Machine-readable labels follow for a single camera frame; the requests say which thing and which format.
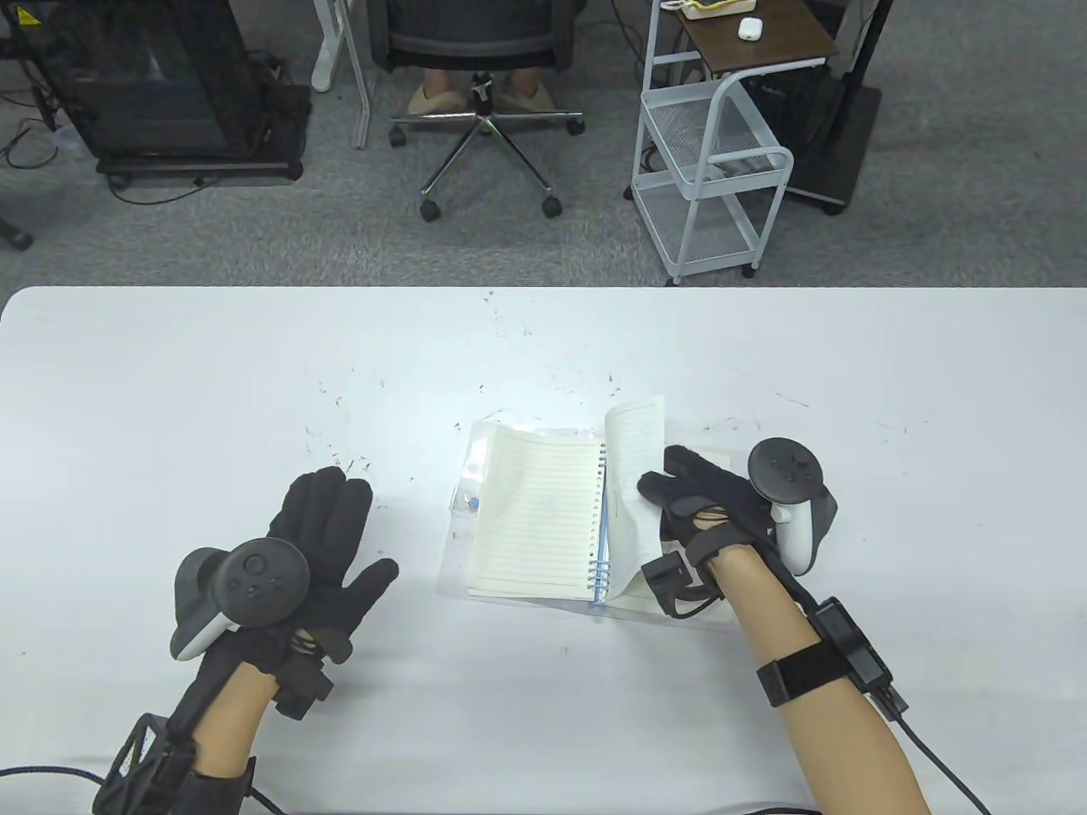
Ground black wrist strap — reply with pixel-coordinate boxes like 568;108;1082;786
185;756;257;815
756;641;850;707

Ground person's left forearm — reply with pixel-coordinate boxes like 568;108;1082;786
194;662;279;775

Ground black left wrist strap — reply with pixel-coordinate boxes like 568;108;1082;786
185;756;257;815

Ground black white controller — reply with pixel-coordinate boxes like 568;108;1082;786
746;437;840;576
170;537;311;661

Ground black right wrist strap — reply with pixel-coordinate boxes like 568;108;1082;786
756;641;850;707

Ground person's left hand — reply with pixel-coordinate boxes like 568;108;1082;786
208;467;400;689

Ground white desk leg frame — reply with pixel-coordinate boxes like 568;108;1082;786
310;0;376;150

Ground black right glove sensor box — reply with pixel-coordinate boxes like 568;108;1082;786
641;552;727;619

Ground spiral notebook with clear cover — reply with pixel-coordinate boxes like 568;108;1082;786
437;395;763;633

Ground black cabinet on wheels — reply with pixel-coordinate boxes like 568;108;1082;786
8;0;311;189

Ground black monitor stand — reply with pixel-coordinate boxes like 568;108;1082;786
781;0;894;217

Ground black office chair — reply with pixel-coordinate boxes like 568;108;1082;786
367;0;587;223

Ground person's right hand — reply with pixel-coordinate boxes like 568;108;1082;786
637;444;780;578

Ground black braided cable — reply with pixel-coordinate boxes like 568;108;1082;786
0;764;107;786

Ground black white right controller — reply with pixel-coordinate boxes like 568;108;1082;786
746;437;840;576

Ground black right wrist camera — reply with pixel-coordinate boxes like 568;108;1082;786
807;597;910;722

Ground white cart with wooden top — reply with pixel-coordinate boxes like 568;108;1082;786
624;0;840;285

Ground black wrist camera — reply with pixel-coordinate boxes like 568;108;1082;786
92;711;198;815
807;597;910;722

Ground black white left controller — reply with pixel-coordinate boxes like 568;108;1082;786
170;537;311;661

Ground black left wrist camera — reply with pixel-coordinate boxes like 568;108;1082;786
92;711;198;815

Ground black glove sensor box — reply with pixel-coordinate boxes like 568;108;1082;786
641;552;727;619
273;655;335;718

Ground black right camera cable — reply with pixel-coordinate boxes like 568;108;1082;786
892;713;990;815

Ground person's right forearm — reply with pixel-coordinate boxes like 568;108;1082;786
709;543;931;815

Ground black left glove sensor box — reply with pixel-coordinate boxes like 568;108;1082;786
273;655;335;718

